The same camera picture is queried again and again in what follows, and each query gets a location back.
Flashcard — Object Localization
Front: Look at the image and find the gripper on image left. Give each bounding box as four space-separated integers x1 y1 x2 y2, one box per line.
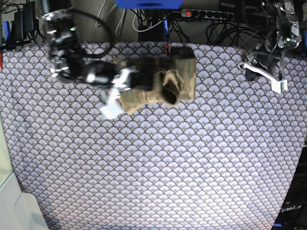
100 66 154 105

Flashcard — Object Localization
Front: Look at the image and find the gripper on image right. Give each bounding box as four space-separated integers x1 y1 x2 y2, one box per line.
238 49 287 81

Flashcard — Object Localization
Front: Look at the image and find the camouflage T-shirt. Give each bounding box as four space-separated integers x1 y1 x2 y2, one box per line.
117 56 197 115

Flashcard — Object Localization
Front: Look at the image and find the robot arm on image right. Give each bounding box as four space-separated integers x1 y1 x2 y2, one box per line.
240 0 303 80

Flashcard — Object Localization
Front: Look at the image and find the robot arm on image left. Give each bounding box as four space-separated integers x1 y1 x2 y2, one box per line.
36 0 154 104

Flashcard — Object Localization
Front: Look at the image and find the red and black clamp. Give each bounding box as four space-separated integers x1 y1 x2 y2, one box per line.
165 43 172 57

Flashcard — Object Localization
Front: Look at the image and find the black box under table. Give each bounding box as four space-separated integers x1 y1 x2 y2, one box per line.
138 24 165 42

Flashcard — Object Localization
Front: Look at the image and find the black power strip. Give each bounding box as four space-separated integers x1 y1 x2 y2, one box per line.
180 9 235 22

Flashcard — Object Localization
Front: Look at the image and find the purple fan-pattern tablecloth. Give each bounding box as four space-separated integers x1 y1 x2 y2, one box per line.
0 44 307 230

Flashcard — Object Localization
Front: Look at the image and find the black power adapter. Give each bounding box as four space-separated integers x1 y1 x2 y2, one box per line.
14 1 39 41

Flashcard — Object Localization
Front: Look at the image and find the black OpenArm case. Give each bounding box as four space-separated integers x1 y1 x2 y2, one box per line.
272 146 307 230

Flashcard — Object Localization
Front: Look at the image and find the white plastic bin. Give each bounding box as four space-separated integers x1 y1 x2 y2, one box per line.
0 126 48 230

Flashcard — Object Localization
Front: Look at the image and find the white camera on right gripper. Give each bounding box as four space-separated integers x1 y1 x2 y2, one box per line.
99 101 124 120

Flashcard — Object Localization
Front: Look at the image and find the blue plastic mount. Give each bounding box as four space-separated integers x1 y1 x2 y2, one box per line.
116 0 183 9

